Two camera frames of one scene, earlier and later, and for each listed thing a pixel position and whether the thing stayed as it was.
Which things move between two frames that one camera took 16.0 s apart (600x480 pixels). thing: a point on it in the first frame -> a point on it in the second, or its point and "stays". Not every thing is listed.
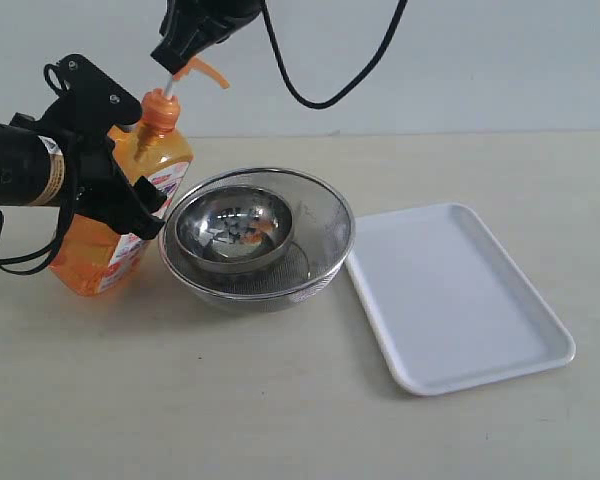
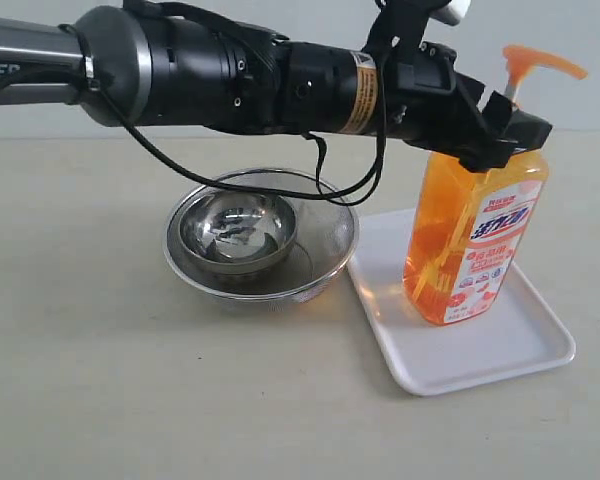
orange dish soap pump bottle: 90,257 -> 469,229
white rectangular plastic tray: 446,305 stays
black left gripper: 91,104 -> 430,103
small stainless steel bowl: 234,228 stays
